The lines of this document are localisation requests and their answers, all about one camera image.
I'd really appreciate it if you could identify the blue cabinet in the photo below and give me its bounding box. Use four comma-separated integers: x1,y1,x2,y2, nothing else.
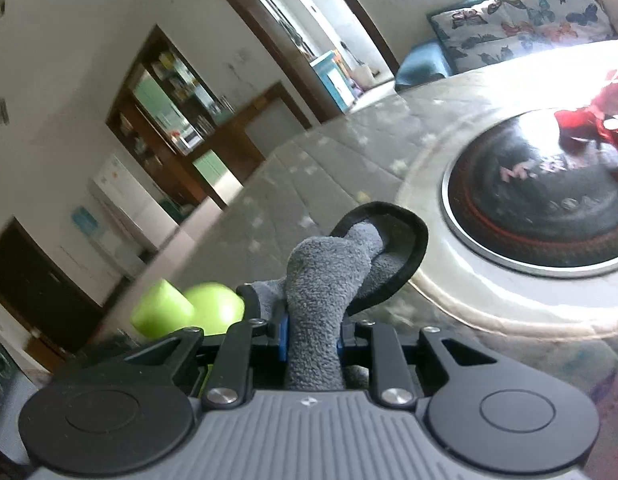
309,50,350,113

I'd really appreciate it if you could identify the white microwave oven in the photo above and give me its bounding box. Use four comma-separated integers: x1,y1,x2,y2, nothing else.
175,127,200,155

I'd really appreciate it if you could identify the butterfly print pillow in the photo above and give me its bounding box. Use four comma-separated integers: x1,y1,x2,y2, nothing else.
429,0,618,73

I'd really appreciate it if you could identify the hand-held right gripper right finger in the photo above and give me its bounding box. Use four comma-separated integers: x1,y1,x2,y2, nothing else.
338,320,496,407

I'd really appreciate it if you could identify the dark wooden door frame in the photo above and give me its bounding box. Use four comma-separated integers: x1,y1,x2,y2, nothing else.
201,0,400,126

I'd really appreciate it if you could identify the dark wooden shelf unit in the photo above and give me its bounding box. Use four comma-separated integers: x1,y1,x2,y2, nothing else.
105,25,236,207

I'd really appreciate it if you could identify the white refrigerator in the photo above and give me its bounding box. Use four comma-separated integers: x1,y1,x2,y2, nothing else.
85,154,163,281

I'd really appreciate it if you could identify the grey microfibre cloth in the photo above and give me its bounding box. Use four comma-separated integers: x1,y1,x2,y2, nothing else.
249,201,430,392

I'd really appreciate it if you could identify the dark wooden desk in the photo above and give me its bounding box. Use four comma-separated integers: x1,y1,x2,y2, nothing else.
193,82,312,209

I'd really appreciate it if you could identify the white bucket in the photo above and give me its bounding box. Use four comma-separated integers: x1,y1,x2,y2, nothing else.
353,64,380,90

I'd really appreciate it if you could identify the black round glass hotplate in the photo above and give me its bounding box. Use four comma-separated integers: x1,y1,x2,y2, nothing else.
441,107,618,276

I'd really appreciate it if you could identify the dark cabinet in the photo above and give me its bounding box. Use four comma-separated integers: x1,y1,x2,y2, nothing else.
0,217,104,358

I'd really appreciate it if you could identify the lime green plastic bottle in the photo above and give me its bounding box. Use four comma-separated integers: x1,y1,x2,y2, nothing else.
130,280,246,347

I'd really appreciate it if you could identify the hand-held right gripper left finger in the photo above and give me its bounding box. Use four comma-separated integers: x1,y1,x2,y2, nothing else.
121,284,290,408

